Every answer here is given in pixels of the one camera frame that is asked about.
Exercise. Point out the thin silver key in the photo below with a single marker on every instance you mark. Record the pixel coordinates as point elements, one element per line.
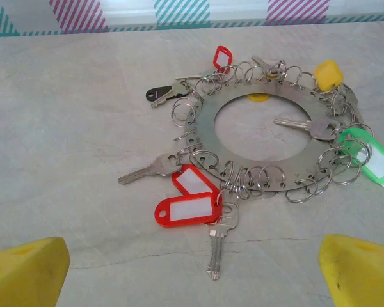
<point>188,77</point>

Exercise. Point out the green key tag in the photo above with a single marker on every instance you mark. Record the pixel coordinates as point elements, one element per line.
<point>376,164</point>

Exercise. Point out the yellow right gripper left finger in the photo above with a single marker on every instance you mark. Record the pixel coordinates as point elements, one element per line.
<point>25,275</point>

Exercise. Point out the red key tag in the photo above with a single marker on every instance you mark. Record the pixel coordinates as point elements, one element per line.
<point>188,209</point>
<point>222,59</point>
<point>192,179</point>

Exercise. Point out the yellow key cap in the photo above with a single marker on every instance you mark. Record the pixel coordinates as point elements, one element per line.
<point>328,75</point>

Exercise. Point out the yellow round key tag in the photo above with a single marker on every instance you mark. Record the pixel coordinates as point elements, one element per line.
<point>259,97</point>

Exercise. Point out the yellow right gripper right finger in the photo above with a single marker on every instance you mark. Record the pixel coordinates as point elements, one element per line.
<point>361,278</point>

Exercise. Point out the black headed key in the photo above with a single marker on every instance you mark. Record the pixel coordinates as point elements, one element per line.
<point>156,93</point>

